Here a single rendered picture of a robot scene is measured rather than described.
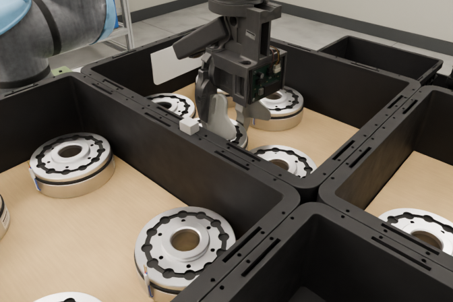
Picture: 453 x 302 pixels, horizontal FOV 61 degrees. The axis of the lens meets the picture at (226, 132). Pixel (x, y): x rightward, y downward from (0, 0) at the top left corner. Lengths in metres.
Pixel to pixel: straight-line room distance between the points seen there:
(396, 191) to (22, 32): 0.65
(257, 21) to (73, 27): 0.46
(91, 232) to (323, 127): 0.38
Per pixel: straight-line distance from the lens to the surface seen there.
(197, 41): 0.51
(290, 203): 0.34
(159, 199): 0.50
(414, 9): 3.49
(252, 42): 0.44
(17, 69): 0.79
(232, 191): 0.40
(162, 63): 0.69
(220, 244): 0.40
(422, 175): 0.59
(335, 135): 0.62
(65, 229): 0.49
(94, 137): 0.57
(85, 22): 0.82
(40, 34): 0.79
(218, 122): 0.51
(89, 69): 0.61
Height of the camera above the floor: 1.17
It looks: 34 degrees down
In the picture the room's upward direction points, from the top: straight up
